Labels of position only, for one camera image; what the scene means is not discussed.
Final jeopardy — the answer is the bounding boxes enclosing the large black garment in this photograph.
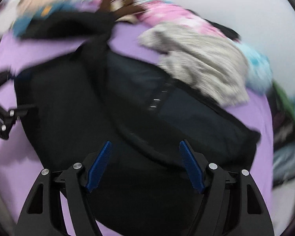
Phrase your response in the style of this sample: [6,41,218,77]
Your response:
[14,12,260,235]

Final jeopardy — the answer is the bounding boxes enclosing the green cloth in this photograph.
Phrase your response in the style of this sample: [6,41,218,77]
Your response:
[271,80,295,128]

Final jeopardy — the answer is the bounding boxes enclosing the blue black jacket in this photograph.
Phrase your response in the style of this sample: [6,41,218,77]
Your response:
[11,2,76,37]

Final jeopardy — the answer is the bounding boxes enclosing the grey knit sweater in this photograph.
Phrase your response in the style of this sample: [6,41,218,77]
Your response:
[138,22,249,106]

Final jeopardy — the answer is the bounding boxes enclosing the light blue fluffy blanket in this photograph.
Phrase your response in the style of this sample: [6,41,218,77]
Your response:
[235,42,273,95]

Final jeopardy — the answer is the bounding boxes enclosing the brown printed garment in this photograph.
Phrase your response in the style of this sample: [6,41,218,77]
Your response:
[99,0,146,24]

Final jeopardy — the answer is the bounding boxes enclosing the pink patterned quilt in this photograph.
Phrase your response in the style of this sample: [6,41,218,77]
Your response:
[97,0,225,37]

